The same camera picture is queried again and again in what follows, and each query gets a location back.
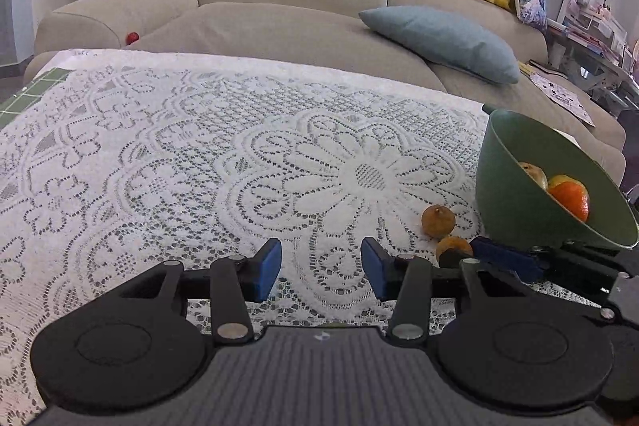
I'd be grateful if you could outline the green bowl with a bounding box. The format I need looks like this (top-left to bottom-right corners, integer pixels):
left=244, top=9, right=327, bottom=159
left=475, top=109, right=639, bottom=252

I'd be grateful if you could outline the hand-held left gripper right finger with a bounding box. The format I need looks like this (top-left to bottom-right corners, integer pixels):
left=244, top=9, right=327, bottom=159
left=361, top=237, right=537, bottom=341

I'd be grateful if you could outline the printed paper sheet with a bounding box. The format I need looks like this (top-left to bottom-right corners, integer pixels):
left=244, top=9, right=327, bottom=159
left=529, top=71, right=596, bottom=126

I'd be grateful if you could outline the teal cushion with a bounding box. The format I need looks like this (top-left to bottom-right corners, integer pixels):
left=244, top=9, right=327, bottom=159
left=358, top=5, right=521, bottom=85

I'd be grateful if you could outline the green grid mat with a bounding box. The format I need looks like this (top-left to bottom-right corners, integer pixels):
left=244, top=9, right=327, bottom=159
left=0, top=67, right=75, bottom=127

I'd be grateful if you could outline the thin book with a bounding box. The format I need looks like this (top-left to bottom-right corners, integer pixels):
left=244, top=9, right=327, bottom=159
left=519, top=59, right=567, bottom=81

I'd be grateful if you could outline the glass side table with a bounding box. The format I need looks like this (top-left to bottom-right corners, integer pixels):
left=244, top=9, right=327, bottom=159
left=546, top=42, right=639, bottom=117

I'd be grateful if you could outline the small orange tangerine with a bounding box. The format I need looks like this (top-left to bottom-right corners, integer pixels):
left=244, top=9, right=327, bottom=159
left=435, top=236, right=474, bottom=266

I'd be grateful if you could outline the white lace tablecloth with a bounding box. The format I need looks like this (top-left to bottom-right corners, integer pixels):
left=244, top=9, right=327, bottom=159
left=0, top=49, right=607, bottom=426

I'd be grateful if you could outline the beige sofa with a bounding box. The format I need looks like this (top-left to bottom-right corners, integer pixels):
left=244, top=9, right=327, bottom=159
left=22, top=0, right=627, bottom=187

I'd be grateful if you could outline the orange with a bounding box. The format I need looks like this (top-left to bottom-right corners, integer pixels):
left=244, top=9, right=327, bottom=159
left=548, top=175, right=590, bottom=223

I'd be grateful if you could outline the cluttered side table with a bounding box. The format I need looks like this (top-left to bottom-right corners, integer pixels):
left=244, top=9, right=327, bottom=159
left=549, top=0, right=631, bottom=57

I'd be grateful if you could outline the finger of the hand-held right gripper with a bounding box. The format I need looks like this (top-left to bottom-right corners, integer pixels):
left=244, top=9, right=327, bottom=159
left=469, top=236, right=623, bottom=303

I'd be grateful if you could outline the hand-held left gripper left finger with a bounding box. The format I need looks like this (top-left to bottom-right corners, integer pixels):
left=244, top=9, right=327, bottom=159
left=117, top=239, right=283, bottom=346

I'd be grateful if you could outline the small brownish tangerine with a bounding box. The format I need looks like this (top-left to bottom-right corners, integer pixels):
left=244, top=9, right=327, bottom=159
left=422, top=205, right=456, bottom=238

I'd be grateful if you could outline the brownish green mango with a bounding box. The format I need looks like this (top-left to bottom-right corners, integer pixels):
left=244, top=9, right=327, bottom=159
left=518, top=161, right=549, bottom=191

